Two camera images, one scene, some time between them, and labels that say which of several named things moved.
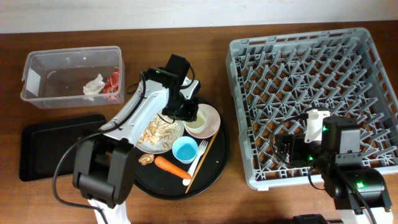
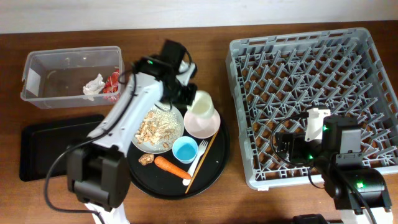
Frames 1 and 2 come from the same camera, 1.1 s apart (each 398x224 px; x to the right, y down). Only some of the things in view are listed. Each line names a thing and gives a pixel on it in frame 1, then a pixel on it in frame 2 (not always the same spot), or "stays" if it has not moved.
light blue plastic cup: [185, 149] stays
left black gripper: [191, 115] → [191, 89]
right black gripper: [296, 141] stays
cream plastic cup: [198, 125] → [203, 106]
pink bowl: [212, 125] stays
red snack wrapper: [111, 90] stays
